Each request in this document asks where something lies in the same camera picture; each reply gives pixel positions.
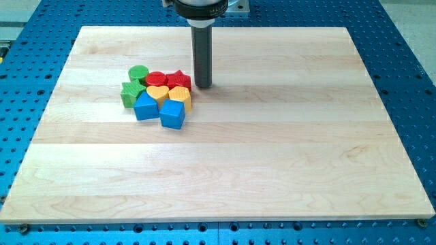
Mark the light wooden board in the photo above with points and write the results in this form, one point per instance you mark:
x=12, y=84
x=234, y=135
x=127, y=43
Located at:
x=292, y=129

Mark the red cylinder block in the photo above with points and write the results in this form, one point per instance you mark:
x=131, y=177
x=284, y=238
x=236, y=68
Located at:
x=156, y=78

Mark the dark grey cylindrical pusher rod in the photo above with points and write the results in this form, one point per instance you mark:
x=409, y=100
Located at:
x=201, y=39

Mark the yellow pentagon block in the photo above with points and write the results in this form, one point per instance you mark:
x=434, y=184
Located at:
x=182, y=94

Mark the yellow heart block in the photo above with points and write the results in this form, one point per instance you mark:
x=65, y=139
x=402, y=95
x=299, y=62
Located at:
x=159, y=93

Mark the blue cube block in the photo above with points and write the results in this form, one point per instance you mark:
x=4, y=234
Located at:
x=172, y=114

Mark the red star block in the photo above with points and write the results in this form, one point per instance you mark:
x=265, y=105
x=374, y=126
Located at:
x=178, y=78

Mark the board corner clamp screw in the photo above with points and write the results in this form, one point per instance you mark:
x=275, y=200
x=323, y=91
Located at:
x=23, y=229
x=422, y=223

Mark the left board corner clamp screw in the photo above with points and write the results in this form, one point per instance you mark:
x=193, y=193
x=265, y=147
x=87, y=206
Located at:
x=23, y=229

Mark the right board corner clamp screw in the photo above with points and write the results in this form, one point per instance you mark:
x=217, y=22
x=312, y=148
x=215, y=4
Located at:
x=422, y=223

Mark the green cylinder block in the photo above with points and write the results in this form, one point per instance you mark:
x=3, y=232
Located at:
x=138, y=72

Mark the blue triangle block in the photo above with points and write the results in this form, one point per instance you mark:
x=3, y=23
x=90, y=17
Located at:
x=146, y=107

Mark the green star block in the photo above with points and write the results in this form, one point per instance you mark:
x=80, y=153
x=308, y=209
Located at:
x=130, y=92

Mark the blue perforated metal base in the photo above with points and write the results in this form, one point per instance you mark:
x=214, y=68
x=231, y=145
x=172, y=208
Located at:
x=36, y=59

